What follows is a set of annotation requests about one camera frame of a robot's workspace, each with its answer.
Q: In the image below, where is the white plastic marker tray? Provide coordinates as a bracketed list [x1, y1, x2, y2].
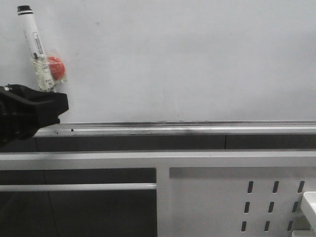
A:
[291, 192, 316, 237]

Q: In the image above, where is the red round magnet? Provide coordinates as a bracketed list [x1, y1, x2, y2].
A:
[47, 50, 68, 84]

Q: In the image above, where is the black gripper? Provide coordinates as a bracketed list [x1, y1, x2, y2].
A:
[0, 84, 69, 146]

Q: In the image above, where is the white whiteboard with aluminium frame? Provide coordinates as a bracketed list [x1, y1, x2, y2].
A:
[0, 0, 316, 133]

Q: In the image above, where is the white metal pegboard stand frame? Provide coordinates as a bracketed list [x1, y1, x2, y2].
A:
[0, 151, 316, 237]

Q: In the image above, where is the white black-tipped whiteboard marker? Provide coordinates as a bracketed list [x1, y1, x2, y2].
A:
[17, 5, 55, 92]

